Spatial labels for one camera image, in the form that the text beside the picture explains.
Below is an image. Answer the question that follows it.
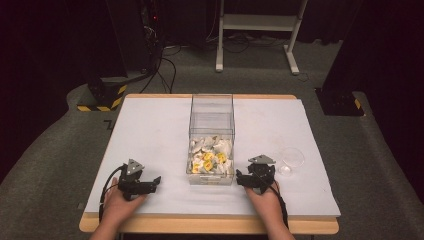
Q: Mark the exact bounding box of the person's left hand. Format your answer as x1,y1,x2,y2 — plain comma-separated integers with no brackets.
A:
101,177,148,228

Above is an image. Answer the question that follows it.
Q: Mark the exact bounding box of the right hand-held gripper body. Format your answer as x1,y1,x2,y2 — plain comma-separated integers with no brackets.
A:
242,154,277,195

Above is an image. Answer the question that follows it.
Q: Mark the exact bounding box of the person's right hand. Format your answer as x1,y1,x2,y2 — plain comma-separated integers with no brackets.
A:
244,181,285,228

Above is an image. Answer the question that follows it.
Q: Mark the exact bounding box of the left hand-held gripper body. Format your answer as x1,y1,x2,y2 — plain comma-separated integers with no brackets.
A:
117,158,158,202

